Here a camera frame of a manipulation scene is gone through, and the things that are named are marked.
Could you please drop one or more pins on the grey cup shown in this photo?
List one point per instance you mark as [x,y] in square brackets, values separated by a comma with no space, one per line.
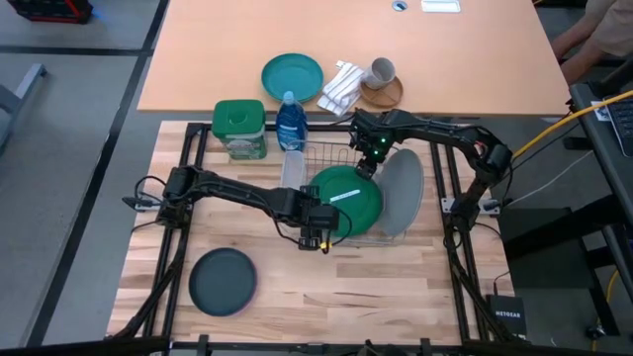
[380,71]

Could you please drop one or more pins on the brown wooden plate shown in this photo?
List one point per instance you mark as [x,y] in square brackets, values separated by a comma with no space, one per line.
[383,96]

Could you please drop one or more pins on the green plate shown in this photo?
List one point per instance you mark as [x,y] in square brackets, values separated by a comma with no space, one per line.
[356,207]

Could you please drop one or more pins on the person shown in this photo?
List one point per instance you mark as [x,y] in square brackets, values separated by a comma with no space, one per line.
[608,29]

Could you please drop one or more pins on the black cabinet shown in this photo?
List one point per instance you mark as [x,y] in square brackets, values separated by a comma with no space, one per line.
[544,247]

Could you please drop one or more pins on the grey plate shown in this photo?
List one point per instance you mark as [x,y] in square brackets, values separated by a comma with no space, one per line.
[403,193]

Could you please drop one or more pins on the blue dish soap bottle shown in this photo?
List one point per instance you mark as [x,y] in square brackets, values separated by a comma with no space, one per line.
[292,126]

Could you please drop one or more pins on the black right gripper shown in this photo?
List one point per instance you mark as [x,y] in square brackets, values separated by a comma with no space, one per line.
[371,136]

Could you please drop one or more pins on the green Cascade detergent tub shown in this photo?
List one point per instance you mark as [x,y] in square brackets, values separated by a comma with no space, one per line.
[240,123]

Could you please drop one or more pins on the white plastic utensil caddy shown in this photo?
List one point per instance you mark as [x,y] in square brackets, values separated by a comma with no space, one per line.
[294,170]

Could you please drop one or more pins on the white striped cloth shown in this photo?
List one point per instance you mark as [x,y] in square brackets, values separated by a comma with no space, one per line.
[341,89]

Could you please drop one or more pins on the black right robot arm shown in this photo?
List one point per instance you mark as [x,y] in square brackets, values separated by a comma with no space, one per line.
[445,131]

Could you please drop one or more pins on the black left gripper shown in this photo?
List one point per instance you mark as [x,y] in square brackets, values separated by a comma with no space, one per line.
[324,217]

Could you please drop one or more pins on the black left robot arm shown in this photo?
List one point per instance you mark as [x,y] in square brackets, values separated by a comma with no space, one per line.
[237,190]

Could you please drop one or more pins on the teal plate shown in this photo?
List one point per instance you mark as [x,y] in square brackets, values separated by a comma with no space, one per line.
[292,76]

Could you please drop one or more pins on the white paper label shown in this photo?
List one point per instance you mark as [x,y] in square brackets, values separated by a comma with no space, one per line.
[601,111]

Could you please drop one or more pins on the black keyboard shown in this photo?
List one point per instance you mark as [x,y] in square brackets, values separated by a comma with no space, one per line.
[623,126]

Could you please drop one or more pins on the black Netgear box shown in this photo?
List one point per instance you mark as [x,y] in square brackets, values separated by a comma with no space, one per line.
[507,314]

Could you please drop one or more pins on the red and black toolbox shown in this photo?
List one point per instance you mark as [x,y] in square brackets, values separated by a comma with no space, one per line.
[49,10]

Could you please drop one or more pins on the light wooden desk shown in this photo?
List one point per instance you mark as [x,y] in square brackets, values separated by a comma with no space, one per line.
[222,49]

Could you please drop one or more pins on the black metal frame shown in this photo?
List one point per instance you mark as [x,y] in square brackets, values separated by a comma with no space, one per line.
[185,148]

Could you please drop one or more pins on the white desk outlet cover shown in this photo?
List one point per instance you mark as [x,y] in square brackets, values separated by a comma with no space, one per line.
[440,6]

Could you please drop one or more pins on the dark side desk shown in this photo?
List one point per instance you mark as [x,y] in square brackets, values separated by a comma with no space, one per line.
[601,153]

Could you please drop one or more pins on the dark navy plate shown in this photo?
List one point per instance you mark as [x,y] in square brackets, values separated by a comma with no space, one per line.
[222,282]

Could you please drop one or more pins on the grey metal bench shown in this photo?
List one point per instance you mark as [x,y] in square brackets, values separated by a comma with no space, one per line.
[20,94]

